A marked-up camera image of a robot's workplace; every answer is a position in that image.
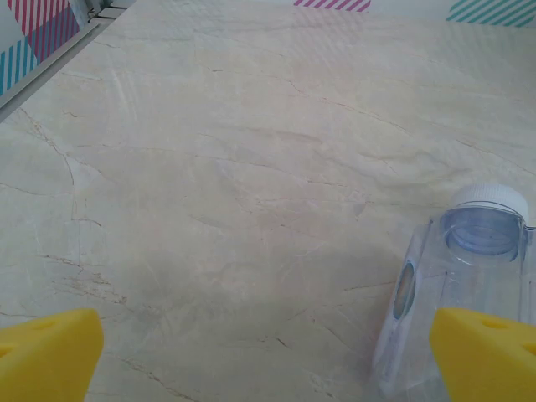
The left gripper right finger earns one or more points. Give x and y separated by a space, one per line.
486 360

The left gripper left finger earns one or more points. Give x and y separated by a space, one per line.
46 360

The clear square bottle white cap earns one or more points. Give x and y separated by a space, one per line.
473 268

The aluminium frame side rail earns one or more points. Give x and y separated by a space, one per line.
50 69

